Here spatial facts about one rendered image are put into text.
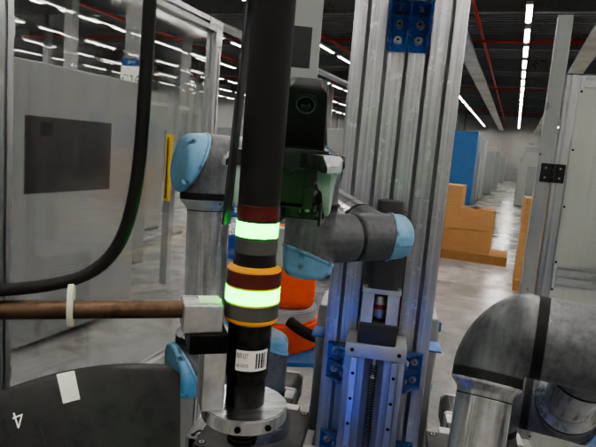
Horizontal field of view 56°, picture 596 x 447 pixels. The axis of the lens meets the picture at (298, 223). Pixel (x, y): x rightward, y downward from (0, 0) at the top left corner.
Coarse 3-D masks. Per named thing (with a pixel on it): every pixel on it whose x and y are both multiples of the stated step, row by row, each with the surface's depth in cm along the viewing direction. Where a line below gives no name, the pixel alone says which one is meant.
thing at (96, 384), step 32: (32, 384) 54; (96, 384) 56; (128, 384) 58; (160, 384) 59; (0, 416) 52; (32, 416) 52; (64, 416) 53; (96, 416) 54; (128, 416) 55; (160, 416) 57
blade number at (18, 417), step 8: (16, 408) 52; (24, 408) 53; (8, 416) 52; (16, 416) 52; (24, 416) 52; (8, 424) 51; (16, 424) 52; (24, 424) 52; (32, 424) 52; (16, 432) 51; (24, 432) 51
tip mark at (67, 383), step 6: (66, 372) 56; (72, 372) 56; (60, 378) 56; (66, 378) 56; (72, 378) 56; (60, 384) 55; (66, 384) 55; (72, 384) 56; (60, 390) 55; (66, 390) 55; (72, 390) 55; (78, 390) 55; (66, 396) 55; (72, 396) 55; (78, 396) 55; (66, 402) 54
